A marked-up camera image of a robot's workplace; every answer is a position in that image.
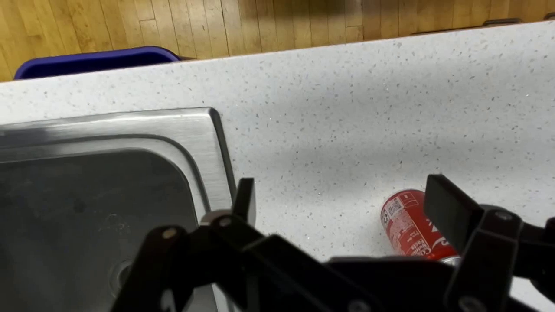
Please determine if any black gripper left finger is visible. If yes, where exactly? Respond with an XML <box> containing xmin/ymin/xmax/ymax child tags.
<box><xmin>110</xmin><ymin>176</ymin><xmax>372</xmax><ymax>312</ymax></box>

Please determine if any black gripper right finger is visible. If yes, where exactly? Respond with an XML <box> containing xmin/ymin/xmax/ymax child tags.
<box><xmin>424</xmin><ymin>171</ymin><xmax>555</xmax><ymax>312</ymax></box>

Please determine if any red coca-cola can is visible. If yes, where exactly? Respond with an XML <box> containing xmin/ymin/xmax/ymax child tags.
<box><xmin>381</xmin><ymin>187</ymin><xmax>466</xmax><ymax>265</ymax></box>

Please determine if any stainless steel double sink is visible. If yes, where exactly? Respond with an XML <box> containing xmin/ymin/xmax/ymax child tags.
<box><xmin>0</xmin><ymin>105</ymin><xmax>240</xmax><ymax>312</ymax></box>

